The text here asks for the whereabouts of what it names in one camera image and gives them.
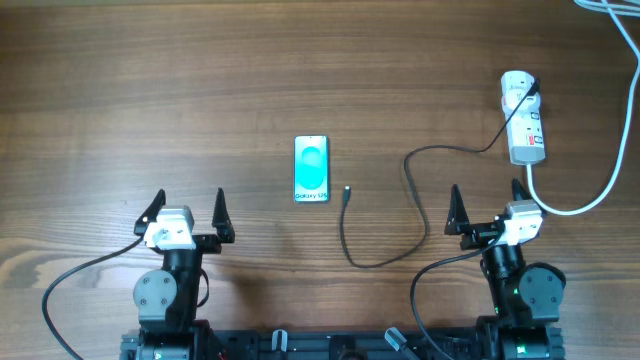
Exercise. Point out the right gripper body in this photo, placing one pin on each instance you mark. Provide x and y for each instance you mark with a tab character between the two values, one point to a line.
479	236

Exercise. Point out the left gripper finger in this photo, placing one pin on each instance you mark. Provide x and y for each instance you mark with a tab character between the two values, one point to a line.
150	214
221	221

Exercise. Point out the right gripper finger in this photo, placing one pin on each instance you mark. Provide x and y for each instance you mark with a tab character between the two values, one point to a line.
523	202
457	220

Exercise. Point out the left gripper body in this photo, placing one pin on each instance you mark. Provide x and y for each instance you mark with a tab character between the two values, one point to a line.
206	243

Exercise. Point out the turquoise screen smartphone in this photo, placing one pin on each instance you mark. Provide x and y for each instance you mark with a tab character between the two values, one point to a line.
311	169

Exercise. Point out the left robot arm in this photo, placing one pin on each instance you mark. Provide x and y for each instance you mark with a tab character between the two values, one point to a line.
168	298

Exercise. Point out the white usb charger plug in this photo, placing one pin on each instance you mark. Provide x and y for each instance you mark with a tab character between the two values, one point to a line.
520	100

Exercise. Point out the white power strip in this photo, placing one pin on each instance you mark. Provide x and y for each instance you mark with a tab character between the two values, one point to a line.
524	129

